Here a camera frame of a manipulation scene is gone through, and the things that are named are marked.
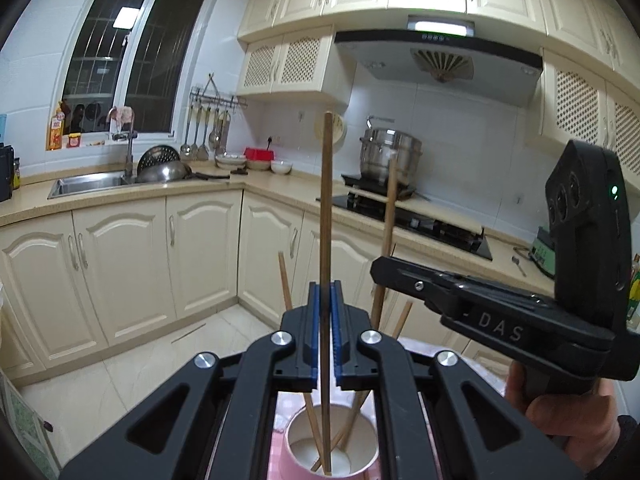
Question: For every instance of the dark wooden chopstick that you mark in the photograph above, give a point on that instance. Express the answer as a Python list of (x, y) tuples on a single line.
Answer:
[(285, 285), (327, 210), (389, 210), (402, 320)]

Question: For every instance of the stack of white dishes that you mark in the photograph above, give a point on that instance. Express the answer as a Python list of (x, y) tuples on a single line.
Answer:
[(231, 161)]

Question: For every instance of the steel wok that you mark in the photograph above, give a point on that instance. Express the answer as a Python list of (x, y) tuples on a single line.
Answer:
[(165, 172)]

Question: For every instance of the dark round strainer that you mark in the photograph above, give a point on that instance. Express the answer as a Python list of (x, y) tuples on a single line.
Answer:
[(157, 154)]

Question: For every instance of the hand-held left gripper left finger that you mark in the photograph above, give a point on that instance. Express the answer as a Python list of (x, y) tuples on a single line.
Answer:
[(313, 330)]

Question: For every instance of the cream lower cabinets under sink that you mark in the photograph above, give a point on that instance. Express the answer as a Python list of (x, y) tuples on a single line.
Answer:
[(125, 260)]

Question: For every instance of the cream lattice-door wall cabinet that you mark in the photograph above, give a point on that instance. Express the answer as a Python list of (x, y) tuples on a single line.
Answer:
[(580, 100), (295, 62)]

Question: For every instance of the dark sliding window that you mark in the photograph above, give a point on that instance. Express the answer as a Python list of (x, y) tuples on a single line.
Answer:
[(150, 60)]

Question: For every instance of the pink utensil holder cup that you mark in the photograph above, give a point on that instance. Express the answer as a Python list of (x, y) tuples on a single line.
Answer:
[(350, 460)]

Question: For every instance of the pink cloth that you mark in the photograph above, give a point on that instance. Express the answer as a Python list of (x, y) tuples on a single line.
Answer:
[(121, 117)]

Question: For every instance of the grey range hood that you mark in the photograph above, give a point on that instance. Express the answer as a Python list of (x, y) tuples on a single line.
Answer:
[(400, 60)]

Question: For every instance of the steel spatula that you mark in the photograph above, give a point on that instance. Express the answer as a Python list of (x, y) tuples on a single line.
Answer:
[(203, 149)]

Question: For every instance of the steel spoon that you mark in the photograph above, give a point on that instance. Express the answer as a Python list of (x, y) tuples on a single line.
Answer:
[(517, 262)]

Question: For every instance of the round cream board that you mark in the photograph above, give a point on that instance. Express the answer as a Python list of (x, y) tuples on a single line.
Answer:
[(339, 127)]

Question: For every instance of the black countertop appliance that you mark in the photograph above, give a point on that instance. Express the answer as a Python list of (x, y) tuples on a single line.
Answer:
[(5, 175)]

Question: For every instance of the black glass gas stove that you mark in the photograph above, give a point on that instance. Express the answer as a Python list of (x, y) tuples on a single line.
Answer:
[(425, 225)]

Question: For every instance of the steel skimmer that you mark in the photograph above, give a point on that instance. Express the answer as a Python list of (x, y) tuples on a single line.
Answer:
[(215, 135)]

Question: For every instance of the yellow detergent bottle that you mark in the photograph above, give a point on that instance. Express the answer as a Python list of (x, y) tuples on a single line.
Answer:
[(56, 132)]

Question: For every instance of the wall utensil rack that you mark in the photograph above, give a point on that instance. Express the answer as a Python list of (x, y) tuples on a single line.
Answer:
[(215, 100)]

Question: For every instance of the steel ladle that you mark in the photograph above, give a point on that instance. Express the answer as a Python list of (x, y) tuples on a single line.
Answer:
[(186, 147), (195, 149)]

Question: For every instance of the steel faucet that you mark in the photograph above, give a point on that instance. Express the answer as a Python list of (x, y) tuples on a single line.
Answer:
[(130, 155)]

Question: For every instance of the steel stockpot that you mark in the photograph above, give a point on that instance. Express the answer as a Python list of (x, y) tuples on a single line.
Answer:
[(390, 160)]

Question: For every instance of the thin wooden chopstick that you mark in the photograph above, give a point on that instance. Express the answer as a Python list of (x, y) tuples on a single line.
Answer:
[(189, 333)]

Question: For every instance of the person's right hand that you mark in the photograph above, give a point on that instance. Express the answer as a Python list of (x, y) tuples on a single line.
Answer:
[(575, 420)]

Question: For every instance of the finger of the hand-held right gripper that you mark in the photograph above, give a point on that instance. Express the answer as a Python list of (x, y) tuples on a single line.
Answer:
[(400, 272)]

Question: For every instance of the steel kitchen sink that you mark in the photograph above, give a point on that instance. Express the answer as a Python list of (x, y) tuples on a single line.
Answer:
[(85, 185)]

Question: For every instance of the black induction cooker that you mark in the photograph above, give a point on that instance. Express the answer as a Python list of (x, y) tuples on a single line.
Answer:
[(360, 184)]

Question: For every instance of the green patterned panel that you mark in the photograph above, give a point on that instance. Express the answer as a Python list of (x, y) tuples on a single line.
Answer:
[(22, 425)]

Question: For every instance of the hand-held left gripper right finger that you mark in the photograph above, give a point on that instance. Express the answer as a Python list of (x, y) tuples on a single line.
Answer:
[(338, 330)]

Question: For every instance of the green kitchen appliance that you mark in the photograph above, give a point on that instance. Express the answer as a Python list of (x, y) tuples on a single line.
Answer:
[(545, 255)]

